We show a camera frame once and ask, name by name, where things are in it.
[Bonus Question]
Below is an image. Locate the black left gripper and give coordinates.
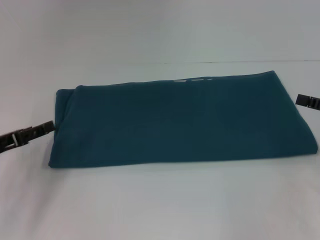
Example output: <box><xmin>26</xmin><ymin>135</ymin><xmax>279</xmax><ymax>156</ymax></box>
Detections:
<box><xmin>0</xmin><ymin>120</ymin><xmax>55</xmax><ymax>154</ymax></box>

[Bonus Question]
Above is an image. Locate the teal blue t-shirt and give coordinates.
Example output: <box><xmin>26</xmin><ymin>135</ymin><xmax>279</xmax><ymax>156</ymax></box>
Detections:
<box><xmin>48</xmin><ymin>70</ymin><xmax>320</xmax><ymax>169</ymax></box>

